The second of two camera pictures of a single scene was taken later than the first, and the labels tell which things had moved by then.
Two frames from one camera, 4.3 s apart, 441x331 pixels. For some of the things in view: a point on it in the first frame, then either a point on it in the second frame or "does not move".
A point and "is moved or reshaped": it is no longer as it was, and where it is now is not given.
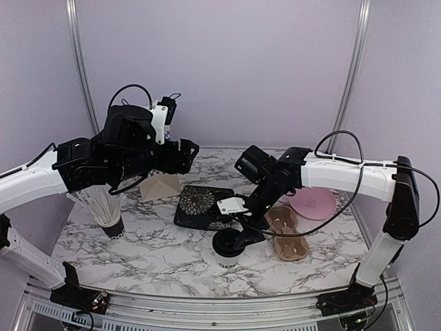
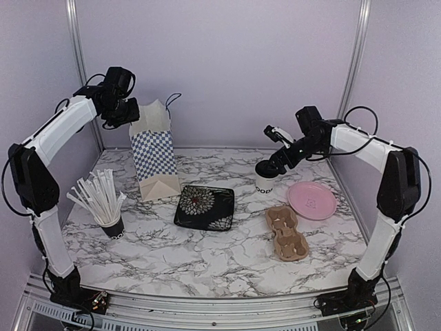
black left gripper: [186, 159] -> [134, 115]
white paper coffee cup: [228, 262] is moved or reshaped
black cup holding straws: [116, 230] does not move
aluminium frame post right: [356, 56] does not move
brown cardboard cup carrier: [284, 219] does not move
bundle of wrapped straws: [103, 205] does not move
